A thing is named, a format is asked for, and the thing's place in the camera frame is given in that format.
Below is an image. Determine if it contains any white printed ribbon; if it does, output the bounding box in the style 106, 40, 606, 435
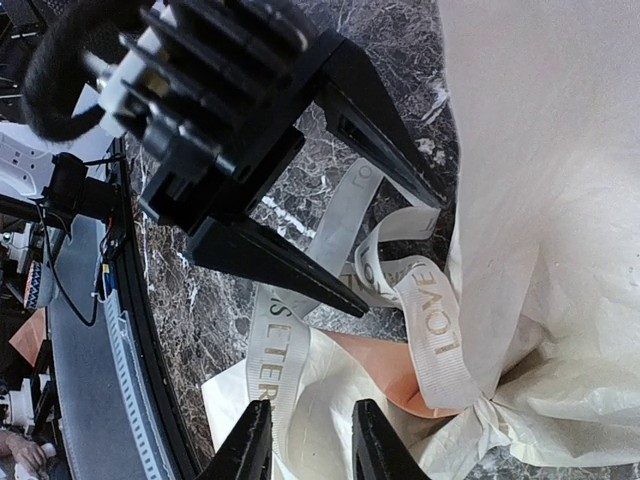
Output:
244, 157, 481, 464

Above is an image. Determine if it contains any person hand at edge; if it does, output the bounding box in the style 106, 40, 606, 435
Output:
1, 430, 48, 479

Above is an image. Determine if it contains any beige wrapping paper sheet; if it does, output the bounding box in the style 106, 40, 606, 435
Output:
202, 1, 639, 479

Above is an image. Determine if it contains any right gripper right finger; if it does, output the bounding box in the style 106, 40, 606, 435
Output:
352, 399, 429, 480

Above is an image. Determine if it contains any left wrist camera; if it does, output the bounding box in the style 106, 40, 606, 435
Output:
21, 1, 317, 153

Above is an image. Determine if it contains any white slotted cable duct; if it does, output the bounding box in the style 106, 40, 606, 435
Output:
103, 290, 177, 479

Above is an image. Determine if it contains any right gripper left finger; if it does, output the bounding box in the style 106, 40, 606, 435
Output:
197, 400, 272, 480

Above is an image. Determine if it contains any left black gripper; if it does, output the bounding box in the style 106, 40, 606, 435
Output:
137, 31, 448, 317

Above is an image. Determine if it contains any black front table rail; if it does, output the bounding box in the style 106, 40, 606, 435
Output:
106, 139, 201, 479

